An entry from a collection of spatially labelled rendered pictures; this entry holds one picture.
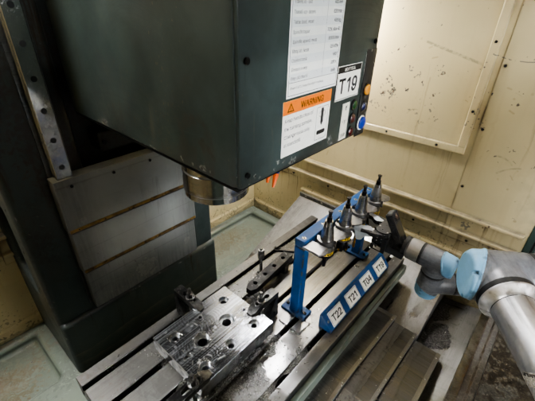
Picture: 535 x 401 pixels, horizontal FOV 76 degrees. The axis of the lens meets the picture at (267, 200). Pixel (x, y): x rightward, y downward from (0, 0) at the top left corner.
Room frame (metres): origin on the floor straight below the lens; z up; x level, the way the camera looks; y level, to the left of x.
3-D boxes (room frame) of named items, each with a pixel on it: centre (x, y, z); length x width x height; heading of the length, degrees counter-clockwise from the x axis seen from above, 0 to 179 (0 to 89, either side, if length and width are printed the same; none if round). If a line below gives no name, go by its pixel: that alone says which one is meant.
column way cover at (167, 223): (1.03, 0.46, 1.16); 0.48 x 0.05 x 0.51; 139
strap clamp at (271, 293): (0.81, 0.01, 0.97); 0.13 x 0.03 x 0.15; 139
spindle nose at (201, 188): (0.74, 0.12, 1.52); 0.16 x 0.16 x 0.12
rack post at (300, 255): (0.87, -0.11, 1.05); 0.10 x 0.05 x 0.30; 49
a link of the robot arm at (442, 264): (0.85, -0.55, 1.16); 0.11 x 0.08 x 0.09; 49
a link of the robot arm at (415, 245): (0.91, -0.50, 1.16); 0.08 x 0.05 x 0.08; 139
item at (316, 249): (0.83, -0.16, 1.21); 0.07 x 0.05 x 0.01; 49
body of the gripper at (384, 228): (0.96, -0.43, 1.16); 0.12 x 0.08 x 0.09; 49
